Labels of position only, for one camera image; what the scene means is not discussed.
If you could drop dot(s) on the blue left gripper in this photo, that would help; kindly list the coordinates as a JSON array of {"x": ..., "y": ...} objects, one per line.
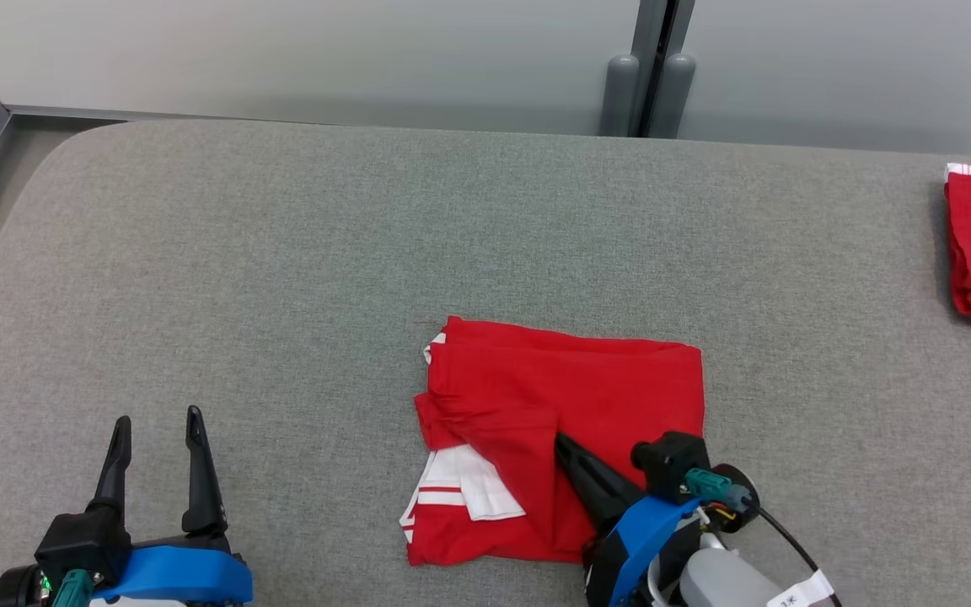
[{"x": 182, "y": 573}]

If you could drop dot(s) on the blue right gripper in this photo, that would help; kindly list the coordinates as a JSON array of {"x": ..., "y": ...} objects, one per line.
[{"x": 633, "y": 539}]

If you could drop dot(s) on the red basketball jersey number 23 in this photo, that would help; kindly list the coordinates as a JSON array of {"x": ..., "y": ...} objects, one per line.
[{"x": 553, "y": 388}]

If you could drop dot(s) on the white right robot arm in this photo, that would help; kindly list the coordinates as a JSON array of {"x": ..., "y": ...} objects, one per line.
[{"x": 721, "y": 583}]

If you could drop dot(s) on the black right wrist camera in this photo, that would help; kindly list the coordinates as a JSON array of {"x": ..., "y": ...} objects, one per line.
[{"x": 671, "y": 464}]

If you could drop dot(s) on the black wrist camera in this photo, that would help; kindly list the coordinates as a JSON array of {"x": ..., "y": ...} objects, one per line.
[
  {"x": 81, "y": 539},
  {"x": 671, "y": 464}
]

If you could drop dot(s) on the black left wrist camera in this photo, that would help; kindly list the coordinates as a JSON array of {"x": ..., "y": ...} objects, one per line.
[{"x": 81, "y": 539}]

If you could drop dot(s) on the teal right camera connector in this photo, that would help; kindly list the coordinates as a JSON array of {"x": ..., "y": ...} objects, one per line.
[{"x": 709, "y": 487}]

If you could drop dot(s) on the teal camera connector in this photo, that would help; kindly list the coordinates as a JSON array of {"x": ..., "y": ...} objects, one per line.
[
  {"x": 709, "y": 487},
  {"x": 72, "y": 590}
]

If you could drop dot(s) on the teal left camera connector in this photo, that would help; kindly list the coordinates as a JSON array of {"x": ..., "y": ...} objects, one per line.
[{"x": 72, "y": 590}]

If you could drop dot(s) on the grey wall base rail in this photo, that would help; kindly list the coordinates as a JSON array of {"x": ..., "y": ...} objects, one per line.
[{"x": 115, "y": 112}]

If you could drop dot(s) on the grey rounded post bumper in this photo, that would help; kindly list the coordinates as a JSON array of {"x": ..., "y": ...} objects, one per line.
[
  {"x": 673, "y": 97},
  {"x": 620, "y": 97}
]

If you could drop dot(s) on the grey partition post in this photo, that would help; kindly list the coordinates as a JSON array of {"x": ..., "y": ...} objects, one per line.
[{"x": 662, "y": 51}]

